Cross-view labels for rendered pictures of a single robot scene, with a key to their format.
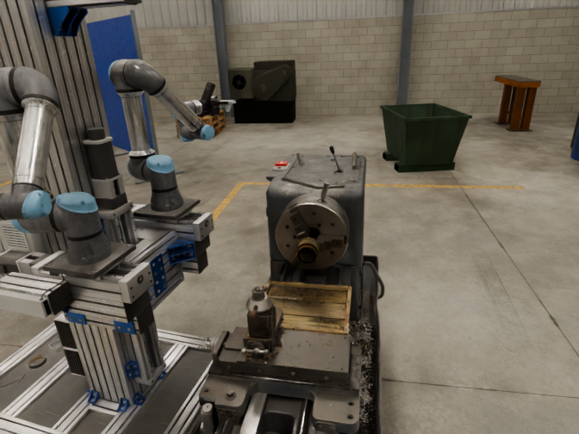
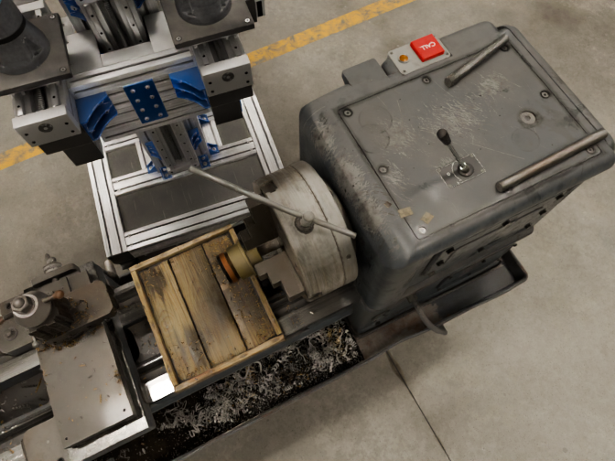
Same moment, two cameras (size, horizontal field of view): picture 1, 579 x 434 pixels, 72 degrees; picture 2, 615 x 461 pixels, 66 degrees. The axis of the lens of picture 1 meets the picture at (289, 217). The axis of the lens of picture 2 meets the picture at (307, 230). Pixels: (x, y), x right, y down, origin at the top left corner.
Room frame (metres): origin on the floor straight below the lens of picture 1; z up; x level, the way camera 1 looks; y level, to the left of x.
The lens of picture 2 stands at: (1.32, -0.45, 2.13)
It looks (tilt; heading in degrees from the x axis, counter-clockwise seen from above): 67 degrees down; 52
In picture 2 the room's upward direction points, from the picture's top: straight up
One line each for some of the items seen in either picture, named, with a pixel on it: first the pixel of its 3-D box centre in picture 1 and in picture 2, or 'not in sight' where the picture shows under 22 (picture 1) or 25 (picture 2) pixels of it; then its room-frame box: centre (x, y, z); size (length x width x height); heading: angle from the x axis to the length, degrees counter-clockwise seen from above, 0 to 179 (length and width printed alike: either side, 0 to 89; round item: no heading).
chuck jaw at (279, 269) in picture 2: (332, 241); (286, 279); (1.48, -0.17, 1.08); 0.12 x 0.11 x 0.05; 78
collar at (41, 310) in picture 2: (258, 300); (29, 307); (1.00, 0.10, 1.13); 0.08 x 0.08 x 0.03
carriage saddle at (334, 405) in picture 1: (283, 376); (68, 365); (0.94, 0.04, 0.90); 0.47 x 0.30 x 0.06; 78
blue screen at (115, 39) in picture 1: (99, 93); not in sight; (7.54, 3.34, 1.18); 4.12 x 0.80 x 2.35; 41
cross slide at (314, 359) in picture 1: (282, 352); (75, 348); (0.98, 0.04, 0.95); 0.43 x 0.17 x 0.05; 78
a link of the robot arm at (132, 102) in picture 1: (136, 123); not in sight; (1.85, 0.68, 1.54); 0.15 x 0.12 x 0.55; 50
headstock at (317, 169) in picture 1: (319, 203); (435, 166); (1.97, -0.16, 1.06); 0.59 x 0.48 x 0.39; 168
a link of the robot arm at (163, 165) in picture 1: (160, 171); not in sight; (1.76, 0.58, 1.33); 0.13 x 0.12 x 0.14; 50
